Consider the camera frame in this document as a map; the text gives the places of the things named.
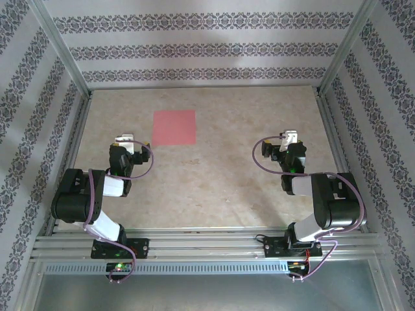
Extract pink paper sheet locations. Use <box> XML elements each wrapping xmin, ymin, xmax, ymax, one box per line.
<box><xmin>151</xmin><ymin>109</ymin><xmax>197</xmax><ymax>147</ymax></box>

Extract left controller board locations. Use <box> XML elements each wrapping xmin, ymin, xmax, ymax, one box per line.
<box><xmin>106</xmin><ymin>262</ymin><xmax>133</xmax><ymax>273</ymax></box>

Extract aluminium side rail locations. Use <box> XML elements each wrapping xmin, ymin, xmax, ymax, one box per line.
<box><xmin>45</xmin><ymin>92</ymin><xmax>93</xmax><ymax>234</ymax></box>
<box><xmin>316</xmin><ymin>87</ymin><xmax>369</xmax><ymax>233</ymax></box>

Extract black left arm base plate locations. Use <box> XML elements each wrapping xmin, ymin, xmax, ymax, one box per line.
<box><xmin>90</xmin><ymin>238</ymin><xmax>150</xmax><ymax>260</ymax></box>

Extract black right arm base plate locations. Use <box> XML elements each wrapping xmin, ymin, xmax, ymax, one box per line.
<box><xmin>263</xmin><ymin>235</ymin><xmax>324</xmax><ymax>259</ymax></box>

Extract aluminium frame rail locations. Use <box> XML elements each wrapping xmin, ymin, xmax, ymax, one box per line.
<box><xmin>30</xmin><ymin>226</ymin><xmax>385</xmax><ymax>262</ymax></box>

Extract aluminium frame post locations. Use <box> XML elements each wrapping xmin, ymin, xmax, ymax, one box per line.
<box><xmin>27</xmin><ymin>0</ymin><xmax>94</xmax><ymax>98</ymax></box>
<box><xmin>317</xmin><ymin>0</ymin><xmax>380</xmax><ymax>97</ymax></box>

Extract slotted grey cable duct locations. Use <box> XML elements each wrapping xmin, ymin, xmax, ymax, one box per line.
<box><xmin>41</xmin><ymin>261</ymin><xmax>309</xmax><ymax>275</ymax></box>

